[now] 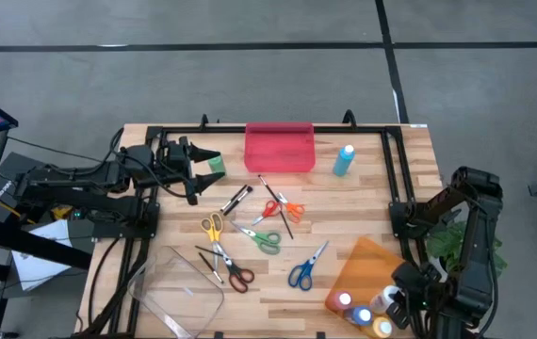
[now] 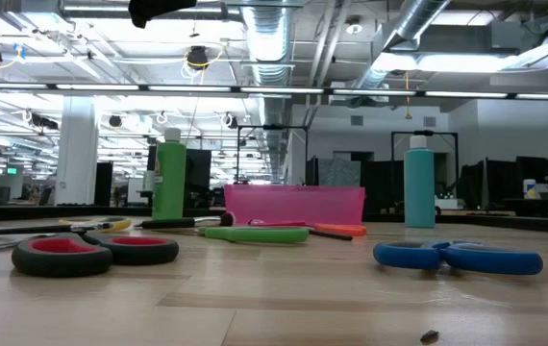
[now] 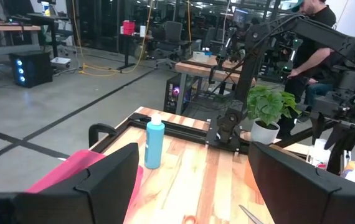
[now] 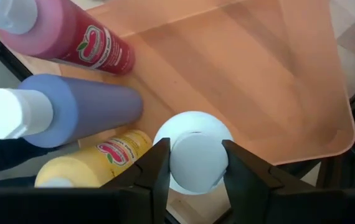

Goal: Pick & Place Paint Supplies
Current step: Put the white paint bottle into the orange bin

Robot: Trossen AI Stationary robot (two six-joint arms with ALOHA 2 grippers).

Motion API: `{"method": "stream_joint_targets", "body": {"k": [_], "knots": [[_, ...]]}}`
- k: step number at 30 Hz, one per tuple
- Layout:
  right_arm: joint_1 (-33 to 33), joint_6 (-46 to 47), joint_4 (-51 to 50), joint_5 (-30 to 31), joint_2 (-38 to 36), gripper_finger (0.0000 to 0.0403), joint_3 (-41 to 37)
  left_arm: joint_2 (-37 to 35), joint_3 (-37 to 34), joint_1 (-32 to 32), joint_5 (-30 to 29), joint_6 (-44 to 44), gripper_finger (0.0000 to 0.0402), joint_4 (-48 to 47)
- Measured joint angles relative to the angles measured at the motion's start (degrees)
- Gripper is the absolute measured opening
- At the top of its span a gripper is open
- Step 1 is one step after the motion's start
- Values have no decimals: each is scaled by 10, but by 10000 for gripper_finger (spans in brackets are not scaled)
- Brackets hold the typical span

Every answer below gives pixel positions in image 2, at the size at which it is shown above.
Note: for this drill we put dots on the orange scissors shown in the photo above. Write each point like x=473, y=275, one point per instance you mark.
x=341, y=229

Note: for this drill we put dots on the green paint bottle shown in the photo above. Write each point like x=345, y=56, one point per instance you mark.
x=173, y=182

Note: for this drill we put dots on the thick black paintbrush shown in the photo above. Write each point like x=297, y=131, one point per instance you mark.
x=168, y=223

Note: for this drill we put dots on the teal paint bottle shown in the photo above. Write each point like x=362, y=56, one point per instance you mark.
x=419, y=187

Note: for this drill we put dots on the yellow scissors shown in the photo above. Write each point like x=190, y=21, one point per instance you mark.
x=120, y=226

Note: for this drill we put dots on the black and red scissors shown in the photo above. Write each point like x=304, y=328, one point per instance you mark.
x=62, y=267

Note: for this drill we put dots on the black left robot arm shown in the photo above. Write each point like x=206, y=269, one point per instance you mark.
x=158, y=9

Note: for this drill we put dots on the pink translucent plastic bin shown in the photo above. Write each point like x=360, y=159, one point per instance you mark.
x=279, y=204

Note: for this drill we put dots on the green scissors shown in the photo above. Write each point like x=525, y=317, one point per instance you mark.
x=255, y=234

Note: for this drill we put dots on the black computer monitor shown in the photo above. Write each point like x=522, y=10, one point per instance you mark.
x=199, y=165

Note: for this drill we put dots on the blue scissors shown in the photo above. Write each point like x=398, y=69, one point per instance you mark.
x=408, y=257

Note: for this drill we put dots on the white building pillar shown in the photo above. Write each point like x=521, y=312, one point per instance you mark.
x=77, y=154

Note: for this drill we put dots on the small dark debris piece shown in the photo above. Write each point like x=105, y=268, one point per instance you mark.
x=429, y=336

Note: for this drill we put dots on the small white background bottle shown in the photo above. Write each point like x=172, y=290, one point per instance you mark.
x=530, y=190

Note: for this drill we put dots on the black background monitor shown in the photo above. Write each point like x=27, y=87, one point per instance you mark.
x=533, y=170

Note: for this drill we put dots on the ribbed silver ventilation duct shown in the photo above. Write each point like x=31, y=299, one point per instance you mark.
x=268, y=38

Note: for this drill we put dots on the slanted silver ventilation duct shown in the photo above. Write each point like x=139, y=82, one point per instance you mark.
x=418, y=19

